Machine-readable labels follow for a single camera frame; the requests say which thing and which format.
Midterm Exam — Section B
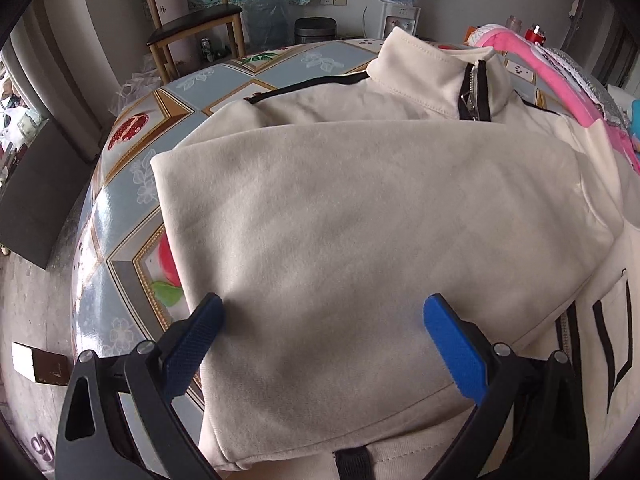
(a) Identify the cream zip jacket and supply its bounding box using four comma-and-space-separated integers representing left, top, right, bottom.
150, 26, 640, 480

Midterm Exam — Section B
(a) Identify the white water dispenser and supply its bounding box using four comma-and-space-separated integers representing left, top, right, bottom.
382, 2, 422, 41

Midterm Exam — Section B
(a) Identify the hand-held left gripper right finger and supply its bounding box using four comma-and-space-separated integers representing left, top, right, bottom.
422, 292, 606, 480

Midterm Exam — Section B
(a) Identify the dark low cabinet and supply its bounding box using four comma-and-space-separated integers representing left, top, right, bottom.
0, 117, 93, 268

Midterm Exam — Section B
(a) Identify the wooden chair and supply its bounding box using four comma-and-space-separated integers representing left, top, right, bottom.
137, 0, 248, 86

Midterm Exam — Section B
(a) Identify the fruit print tablecloth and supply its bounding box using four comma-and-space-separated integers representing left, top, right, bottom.
70, 37, 566, 480

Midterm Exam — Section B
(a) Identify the dark rice cooker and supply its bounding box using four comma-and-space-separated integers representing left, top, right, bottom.
294, 16, 337, 47

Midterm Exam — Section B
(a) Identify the pink floral blanket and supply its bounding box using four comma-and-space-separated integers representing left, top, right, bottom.
472, 24, 640, 171

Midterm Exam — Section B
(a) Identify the white mesh fabric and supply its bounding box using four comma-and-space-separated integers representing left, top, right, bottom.
110, 67, 153, 113

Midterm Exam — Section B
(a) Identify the doorway frame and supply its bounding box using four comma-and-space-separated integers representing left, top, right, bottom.
595, 10, 640, 88

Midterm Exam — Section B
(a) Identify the empty clear water jug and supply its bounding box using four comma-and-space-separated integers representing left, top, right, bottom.
242, 0, 291, 53

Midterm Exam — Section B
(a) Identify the cardboard box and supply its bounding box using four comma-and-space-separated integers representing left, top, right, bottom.
11, 341, 68, 386

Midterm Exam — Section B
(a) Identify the blue pillow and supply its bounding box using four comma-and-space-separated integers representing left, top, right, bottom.
627, 100, 640, 151

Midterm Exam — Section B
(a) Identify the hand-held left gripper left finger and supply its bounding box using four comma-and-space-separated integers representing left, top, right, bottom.
55, 292, 226, 480

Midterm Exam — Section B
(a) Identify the silver cushion with lace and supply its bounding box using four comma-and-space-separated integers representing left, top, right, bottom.
540, 45, 631, 126

